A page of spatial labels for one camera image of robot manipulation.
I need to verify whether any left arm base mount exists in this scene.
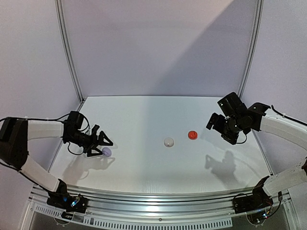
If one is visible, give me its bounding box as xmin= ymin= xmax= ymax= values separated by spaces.
xmin=47 ymin=192 xmax=89 ymax=214

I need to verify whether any right aluminium corner post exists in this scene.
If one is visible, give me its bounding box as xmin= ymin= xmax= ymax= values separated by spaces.
xmin=237 ymin=0 xmax=264 ymax=99

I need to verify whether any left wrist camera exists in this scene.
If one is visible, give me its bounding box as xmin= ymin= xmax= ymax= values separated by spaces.
xmin=87 ymin=125 xmax=100 ymax=137

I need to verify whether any aluminium corner post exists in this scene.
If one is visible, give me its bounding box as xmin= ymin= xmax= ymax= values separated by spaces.
xmin=237 ymin=0 xmax=264 ymax=99
xmin=55 ymin=0 xmax=85 ymax=104

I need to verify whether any left aluminium corner post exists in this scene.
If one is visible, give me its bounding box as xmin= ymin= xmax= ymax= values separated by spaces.
xmin=55 ymin=0 xmax=85 ymax=104

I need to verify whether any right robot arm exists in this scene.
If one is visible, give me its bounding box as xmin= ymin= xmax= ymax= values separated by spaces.
xmin=206 ymin=92 xmax=307 ymax=209

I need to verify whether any purple earbud charging case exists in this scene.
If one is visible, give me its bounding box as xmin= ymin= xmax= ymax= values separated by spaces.
xmin=102 ymin=147 xmax=112 ymax=157

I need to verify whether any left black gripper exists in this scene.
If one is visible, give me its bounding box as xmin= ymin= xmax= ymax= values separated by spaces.
xmin=64 ymin=130 xmax=113 ymax=157

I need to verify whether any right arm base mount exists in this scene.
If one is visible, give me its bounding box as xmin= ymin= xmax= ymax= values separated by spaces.
xmin=232 ymin=189 xmax=283 ymax=217

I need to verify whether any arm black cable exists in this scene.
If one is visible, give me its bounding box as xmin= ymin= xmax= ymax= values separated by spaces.
xmin=236 ymin=104 xmax=307 ymax=144
xmin=0 ymin=113 xmax=92 ymax=187

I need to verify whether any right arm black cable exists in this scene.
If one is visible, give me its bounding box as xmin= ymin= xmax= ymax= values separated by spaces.
xmin=236 ymin=104 xmax=307 ymax=144

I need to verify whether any pink-white earbud charging case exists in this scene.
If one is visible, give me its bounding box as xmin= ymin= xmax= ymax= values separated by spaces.
xmin=164 ymin=137 xmax=175 ymax=148

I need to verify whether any red earbud charging case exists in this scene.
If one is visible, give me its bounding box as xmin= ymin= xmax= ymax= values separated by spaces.
xmin=188 ymin=130 xmax=198 ymax=140

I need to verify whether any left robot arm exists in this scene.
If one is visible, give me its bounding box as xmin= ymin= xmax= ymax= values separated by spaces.
xmin=0 ymin=111 xmax=114 ymax=208

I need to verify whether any aluminium front rail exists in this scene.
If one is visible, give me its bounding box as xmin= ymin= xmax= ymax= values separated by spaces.
xmin=21 ymin=186 xmax=299 ymax=230

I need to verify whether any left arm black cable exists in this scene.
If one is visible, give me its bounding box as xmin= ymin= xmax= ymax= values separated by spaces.
xmin=0 ymin=113 xmax=92 ymax=187

